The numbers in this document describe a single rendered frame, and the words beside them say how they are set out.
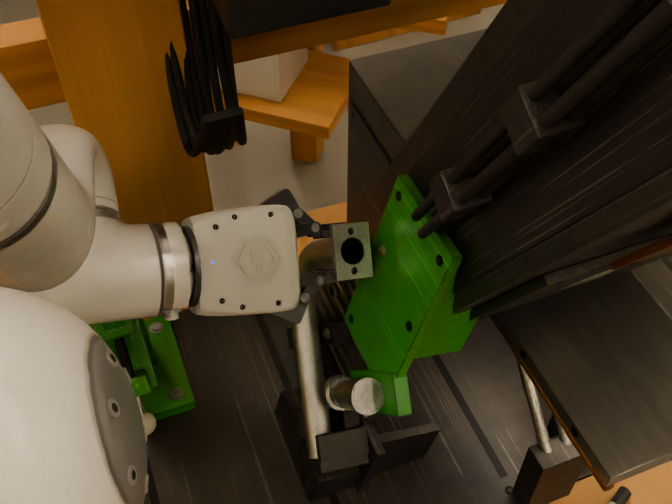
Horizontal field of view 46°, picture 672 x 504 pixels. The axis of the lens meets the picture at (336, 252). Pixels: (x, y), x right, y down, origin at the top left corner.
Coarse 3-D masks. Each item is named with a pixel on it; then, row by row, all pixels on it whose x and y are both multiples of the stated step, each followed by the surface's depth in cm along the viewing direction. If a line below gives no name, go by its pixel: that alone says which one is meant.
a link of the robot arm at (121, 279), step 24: (96, 216) 67; (96, 240) 66; (120, 240) 67; (144, 240) 68; (96, 264) 65; (120, 264) 66; (144, 264) 67; (72, 288) 64; (96, 288) 65; (120, 288) 66; (144, 288) 67; (72, 312) 65; (96, 312) 66; (120, 312) 67; (144, 312) 69
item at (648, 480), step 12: (660, 468) 95; (588, 480) 94; (624, 480) 94; (636, 480) 94; (648, 480) 94; (660, 480) 94; (576, 492) 93; (588, 492) 93; (600, 492) 93; (612, 492) 93; (636, 492) 93; (648, 492) 93; (660, 492) 93
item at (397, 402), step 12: (360, 372) 85; (372, 372) 83; (384, 372) 80; (384, 384) 80; (396, 384) 79; (384, 396) 81; (396, 396) 79; (408, 396) 79; (384, 408) 81; (396, 408) 79; (408, 408) 79
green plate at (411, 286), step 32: (416, 192) 73; (384, 224) 78; (416, 224) 73; (384, 256) 79; (416, 256) 73; (448, 256) 68; (384, 288) 79; (416, 288) 74; (448, 288) 73; (352, 320) 86; (384, 320) 80; (416, 320) 74; (448, 320) 77; (384, 352) 80; (416, 352) 77; (448, 352) 82
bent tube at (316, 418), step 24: (336, 240) 76; (360, 240) 78; (312, 264) 84; (336, 264) 76; (360, 264) 77; (312, 312) 89; (312, 336) 89; (312, 360) 89; (312, 384) 89; (312, 408) 88; (312, 432) 88; (312, 456) 88
